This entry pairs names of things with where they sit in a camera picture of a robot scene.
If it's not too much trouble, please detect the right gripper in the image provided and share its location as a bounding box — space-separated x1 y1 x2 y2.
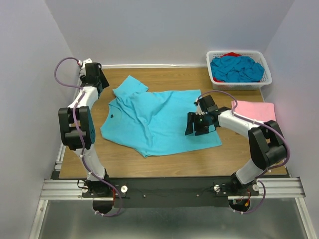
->
184 112 209 136

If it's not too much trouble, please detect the folded pink t shirt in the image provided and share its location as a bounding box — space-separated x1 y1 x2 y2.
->
234 101 276 122

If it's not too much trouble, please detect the white plastic laundry basket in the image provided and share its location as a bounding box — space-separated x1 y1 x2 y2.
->
206 50 272 90

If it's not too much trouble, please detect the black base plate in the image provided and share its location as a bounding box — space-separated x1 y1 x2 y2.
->
82 176 259 208

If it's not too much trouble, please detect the light blue t shirt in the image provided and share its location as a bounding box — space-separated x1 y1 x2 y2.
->
100 76 222 157

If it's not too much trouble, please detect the dark blue t shirt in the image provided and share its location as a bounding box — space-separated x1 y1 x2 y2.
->
210 55 265 83

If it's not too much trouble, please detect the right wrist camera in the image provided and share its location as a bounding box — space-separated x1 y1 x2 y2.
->
194 95 218 115

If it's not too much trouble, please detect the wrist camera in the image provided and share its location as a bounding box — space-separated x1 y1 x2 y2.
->
194 95 218 115
77 58 93 68

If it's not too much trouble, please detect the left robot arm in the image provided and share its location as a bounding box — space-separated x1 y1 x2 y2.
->
58 58 112 198

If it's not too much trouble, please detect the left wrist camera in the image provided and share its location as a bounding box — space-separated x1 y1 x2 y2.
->
77 58 93 68

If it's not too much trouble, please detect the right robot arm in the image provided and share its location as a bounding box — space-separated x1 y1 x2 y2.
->
185 107 290 195

